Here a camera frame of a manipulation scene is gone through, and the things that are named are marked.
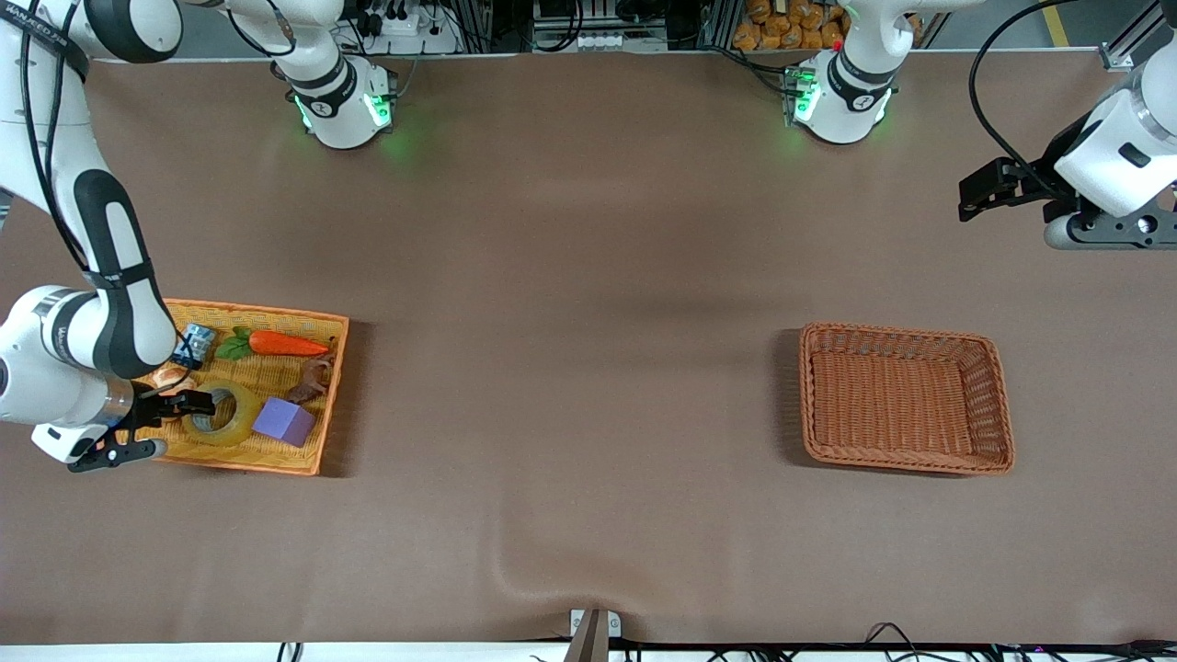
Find yellow packing tape roll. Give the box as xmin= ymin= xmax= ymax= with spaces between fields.
xmin=181 ymin=380 xmax=263 ymax=448

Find blue silver can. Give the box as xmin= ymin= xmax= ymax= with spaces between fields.
xmin=177 ymin=323 xmax=218 ymax=371

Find orange woven tray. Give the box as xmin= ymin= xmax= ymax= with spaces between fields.
xmin=129 ymin=299 xmax=350 ymax=476

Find purple foam block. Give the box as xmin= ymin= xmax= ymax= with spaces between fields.
xmin=251 ymin=396 xmax=316 ymax=449

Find orange toy carrot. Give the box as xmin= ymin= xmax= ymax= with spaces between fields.
xmin=215 ymin=325 xmax=338 ymax=361

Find brown toy figurine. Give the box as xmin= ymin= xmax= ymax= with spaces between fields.
xmin=286 ymin=353 xmax=337 ymax=405

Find brown wicker basket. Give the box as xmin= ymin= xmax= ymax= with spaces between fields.
xmin=798 ymin=322 xmax=1016 ymax=476

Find brown table cloth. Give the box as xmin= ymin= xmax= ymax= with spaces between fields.
xmin=0 ymin=51 xmax=1177 ymax=645

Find white power strip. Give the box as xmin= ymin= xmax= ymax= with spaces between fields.
xmin=363 ymin=0 xmax=461 ymax=54

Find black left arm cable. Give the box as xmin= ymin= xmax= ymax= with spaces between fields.
xmin=969 ymin=0 xmax=1086 ymax=199

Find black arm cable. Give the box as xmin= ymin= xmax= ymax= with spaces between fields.
xmin=18 ymin=0 xmax=104 ymax=277
xmin=969 ymin=0 xmax=1086 ymax=199

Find aluminium frame profile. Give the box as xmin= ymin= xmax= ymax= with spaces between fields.
xmin=1099 ymin=0 xmax=1164 ymax=74

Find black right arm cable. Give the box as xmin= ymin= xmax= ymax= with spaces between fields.
xmin=18 ymin=0 xmax=104 ymax=277

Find metal table edge bracket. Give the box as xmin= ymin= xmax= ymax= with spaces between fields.
xmin=568 ymin=609 xmax=623 ymax=662

